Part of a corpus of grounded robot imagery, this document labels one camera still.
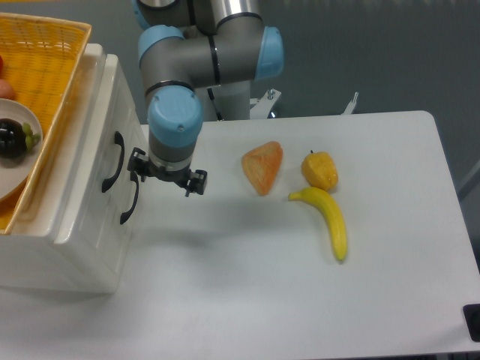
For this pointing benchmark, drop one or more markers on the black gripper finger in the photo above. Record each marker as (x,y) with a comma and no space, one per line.
(139,163)
(196,182)

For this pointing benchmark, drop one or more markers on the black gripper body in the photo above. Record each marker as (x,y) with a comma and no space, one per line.
(175,171)

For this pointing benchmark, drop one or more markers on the white top drawer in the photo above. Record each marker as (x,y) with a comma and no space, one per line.
(113,132)

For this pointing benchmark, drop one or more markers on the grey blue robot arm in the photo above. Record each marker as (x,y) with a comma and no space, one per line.
(190,45)

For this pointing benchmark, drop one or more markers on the white drawer cabinet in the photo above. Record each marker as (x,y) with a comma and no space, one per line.
(30,258)

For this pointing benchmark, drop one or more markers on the orange toy bread wedge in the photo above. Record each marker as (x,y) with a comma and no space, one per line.
(261,165)

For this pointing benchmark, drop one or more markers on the yellow toy bell pepper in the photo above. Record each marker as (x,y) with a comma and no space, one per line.
(320,170)

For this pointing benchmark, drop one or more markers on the dark purple toy mangosteen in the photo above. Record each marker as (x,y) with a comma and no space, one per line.
(17,139)

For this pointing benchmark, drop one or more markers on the white plate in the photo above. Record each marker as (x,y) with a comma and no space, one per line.
(14,172)

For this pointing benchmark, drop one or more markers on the yellow toy banana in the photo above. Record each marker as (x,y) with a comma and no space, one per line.
(331,212)

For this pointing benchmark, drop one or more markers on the yellow woven basket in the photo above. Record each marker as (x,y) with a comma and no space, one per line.
(41,57)

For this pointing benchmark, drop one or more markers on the red toy fruit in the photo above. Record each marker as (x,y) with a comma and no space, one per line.
(6,89)

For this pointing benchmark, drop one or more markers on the black round object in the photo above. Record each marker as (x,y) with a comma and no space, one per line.
(471,313)

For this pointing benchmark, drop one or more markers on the white table bracket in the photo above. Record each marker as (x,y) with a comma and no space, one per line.
(351,106)

